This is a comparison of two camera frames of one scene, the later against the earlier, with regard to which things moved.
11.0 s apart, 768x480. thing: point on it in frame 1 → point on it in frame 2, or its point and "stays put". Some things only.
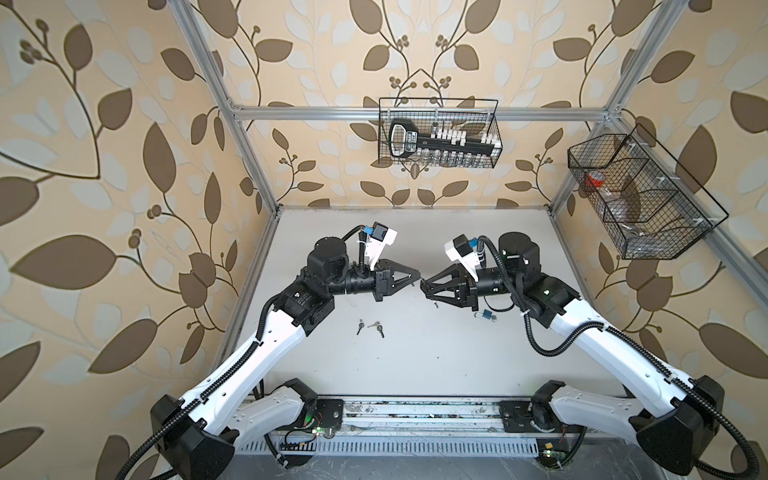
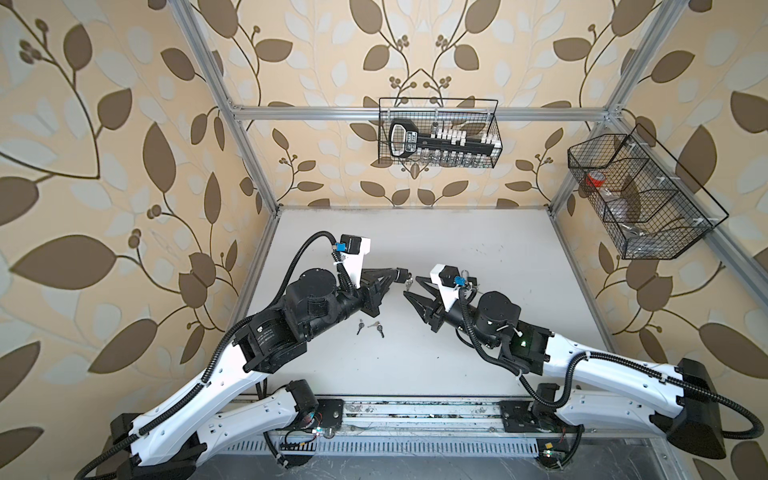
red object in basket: x=595 y=178 stays put
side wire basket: x=648 y=204 stays put
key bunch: x=379 y=328 stays put
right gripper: x=462 y=285 → x=434 y=310
